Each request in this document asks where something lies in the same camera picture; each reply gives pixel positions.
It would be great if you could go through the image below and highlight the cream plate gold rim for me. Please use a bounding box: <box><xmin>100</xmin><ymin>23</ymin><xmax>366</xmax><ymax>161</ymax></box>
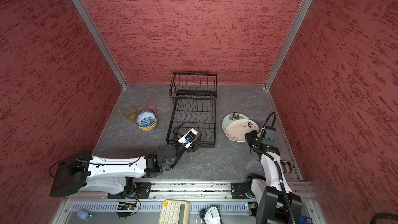
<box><xmin>225</xmin><ymin>119</ymin><xmax>259</xmax><ymax>142</ymax></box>

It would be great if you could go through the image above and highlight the blue floral white bowl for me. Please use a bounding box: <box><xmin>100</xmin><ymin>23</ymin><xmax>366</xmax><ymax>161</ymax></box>
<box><xmin>135</xmin><ymin>111</ymin><xmax>156</xmax><ymax>128</ymax></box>

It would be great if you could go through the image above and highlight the pink drinking glass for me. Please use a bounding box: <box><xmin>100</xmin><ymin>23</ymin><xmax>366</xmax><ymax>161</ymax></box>
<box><xmin>141</xmin><ymin>97</ymin><xmax>156</xmax><ymax>112</ymax></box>

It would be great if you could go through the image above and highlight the mint green plate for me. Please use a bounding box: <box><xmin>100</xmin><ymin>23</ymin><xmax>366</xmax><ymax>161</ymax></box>
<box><xmin>222</xmin><ymin>113</ymin><xmax>249</xmax><ymax>132</ymax></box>

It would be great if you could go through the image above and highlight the amber drinking glass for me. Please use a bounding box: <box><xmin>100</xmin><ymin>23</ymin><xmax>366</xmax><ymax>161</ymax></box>
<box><xmin>122</xmin><ymin>105</ymin><xmax>138</xmax><ymax>122</ymax></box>

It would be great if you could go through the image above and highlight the yellow bowl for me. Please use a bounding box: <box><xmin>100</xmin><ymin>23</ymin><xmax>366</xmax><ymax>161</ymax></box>
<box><xmin>139</xmin><ymin>122</ymin><xmax>157</xmax><ymax>131</ymax></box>

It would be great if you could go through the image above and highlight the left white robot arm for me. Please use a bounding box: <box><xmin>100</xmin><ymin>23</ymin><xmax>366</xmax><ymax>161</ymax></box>
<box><xmin>49</xmin><ymin>125</ymin><xmax>202</xmax><ymax>199</ymax></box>

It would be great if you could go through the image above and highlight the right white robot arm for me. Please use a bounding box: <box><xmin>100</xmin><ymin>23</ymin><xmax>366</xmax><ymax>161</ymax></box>
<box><xmin>245</xmin><ymin>128</ymin><xmax>302</xmax><ymax>224</ymax></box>

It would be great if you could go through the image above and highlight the yellow calculator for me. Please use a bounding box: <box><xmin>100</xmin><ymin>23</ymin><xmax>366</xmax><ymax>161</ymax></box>
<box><xmin>159</xmin><ymin>200</ymin><xmax>190</xmax><ymax>224</ymax></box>

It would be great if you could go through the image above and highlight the teal alarm clock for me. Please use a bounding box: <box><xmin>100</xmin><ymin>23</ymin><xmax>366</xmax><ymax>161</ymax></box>
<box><xmin>199</xmin><ymin>205</ymin><xmax>222</xmax><ymax>224</ymax></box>

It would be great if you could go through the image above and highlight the small grey cap object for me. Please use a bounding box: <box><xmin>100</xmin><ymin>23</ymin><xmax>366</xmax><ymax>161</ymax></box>
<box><xmin>77</xmin><ymin>209</ymin><xmax>93</xmax><ymax>221</ymax></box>

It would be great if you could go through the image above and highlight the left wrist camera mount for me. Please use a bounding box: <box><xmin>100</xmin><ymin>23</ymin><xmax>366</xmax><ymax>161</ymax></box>
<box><xmin>178</xmin><ymin>129</ymin><xmax>198</xmax><ymax>146</ymax></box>

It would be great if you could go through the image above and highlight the black corrugated cable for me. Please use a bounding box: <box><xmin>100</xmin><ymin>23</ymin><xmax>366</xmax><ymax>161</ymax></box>
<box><xmin>253</xmin><ymin>111</ymin><xmax>296</xmax><ymax>224</ymax></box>

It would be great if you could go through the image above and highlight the black wire dish rack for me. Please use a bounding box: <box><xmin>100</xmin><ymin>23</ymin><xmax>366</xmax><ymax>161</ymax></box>
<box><xmin>166</xmin><ymin>72</ymin><xmax>218</xmax><ymax>148</ymax></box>

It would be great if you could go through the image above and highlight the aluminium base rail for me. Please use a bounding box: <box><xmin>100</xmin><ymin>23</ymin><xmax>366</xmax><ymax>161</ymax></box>
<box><xmin>51</xmin><ymin>178</ymin><xmax>324</xmax><ymax>224</ymax></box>

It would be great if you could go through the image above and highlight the aluminium corner post right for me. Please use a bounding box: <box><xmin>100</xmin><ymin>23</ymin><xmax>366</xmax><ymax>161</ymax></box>
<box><xmin>265</xmin><ymin>0</ymin><xmax>313</xmax><ymax>90</ymax></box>

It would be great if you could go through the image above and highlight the aluminium corner post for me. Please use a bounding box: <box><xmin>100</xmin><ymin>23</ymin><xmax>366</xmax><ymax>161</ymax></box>
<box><xmin>72</xmin><ymin>0</ymin><xmax>128</xmax><ymax>90</ymax></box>
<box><xmin>265</xmin><ymin>0</ymin><xmax>313</xmax><ymax>90</ymax></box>

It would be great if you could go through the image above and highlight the aluminium corner post left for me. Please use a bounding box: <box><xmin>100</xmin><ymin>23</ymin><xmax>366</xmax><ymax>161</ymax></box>
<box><xmin>72</xmin><ymin>0</ymin><xmax>128</xmax><ymax>90</ymax></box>

